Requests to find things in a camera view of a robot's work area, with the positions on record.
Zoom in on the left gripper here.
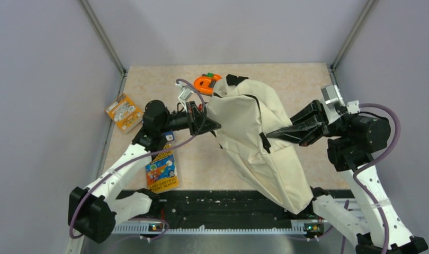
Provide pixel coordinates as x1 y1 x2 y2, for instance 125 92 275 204
159 101 221 136

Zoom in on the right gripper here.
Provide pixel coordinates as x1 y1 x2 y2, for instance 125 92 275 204
265 98 356 146

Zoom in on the cream canvas backpack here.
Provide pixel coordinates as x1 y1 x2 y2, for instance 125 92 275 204
207 74 314 214

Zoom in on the orange book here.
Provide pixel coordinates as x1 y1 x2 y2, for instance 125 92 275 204
105 93 143 133

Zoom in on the blue book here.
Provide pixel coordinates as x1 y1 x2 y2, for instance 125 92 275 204
163 131 175 142

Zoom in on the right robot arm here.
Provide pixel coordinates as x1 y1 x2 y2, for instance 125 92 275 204
283 99 428 253

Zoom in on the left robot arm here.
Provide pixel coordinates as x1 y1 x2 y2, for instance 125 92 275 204
68 100 314 243

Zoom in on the orange plastic toy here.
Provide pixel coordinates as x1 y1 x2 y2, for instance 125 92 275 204
193 73 222 96

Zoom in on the yellow treehouse book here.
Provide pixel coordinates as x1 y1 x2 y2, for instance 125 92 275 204
145 150 180 193

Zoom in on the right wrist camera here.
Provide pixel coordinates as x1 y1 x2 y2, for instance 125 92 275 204
321 84 360 124

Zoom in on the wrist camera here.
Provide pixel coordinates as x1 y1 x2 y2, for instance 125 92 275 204
178 87 194 103
321 84 360 124

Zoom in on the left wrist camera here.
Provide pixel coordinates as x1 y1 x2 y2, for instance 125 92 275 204
178 87 194 103

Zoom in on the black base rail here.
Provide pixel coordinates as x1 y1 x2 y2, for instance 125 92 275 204
114 189 355 232

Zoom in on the aluminium frame rail left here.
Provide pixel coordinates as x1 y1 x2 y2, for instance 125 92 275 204
77 1 127 183

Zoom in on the aluminium frame rail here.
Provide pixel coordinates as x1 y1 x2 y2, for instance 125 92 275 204
329 0 379 85
77 1 127 183

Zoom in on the aluminium frame rail right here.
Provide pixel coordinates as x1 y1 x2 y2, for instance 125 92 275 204
329 0 379 85

